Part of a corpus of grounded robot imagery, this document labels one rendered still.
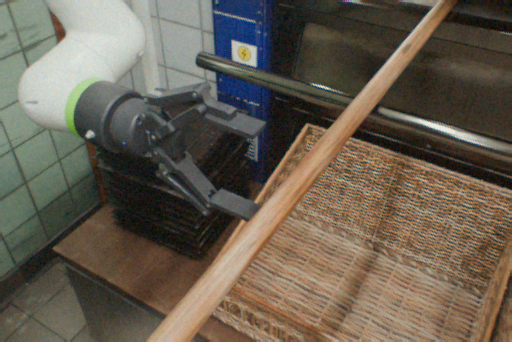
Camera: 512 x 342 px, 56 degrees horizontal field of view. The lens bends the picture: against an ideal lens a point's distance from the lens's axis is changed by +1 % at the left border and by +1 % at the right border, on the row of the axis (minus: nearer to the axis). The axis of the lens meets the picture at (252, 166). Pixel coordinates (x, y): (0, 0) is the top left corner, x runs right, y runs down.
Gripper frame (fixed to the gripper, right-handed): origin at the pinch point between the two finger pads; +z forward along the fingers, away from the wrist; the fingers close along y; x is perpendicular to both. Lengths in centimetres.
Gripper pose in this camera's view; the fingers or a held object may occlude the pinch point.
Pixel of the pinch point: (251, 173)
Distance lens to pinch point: 59.5
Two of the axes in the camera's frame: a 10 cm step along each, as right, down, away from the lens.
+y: 0.0, 7.7, 6.4
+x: -5.3, 5.4, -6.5
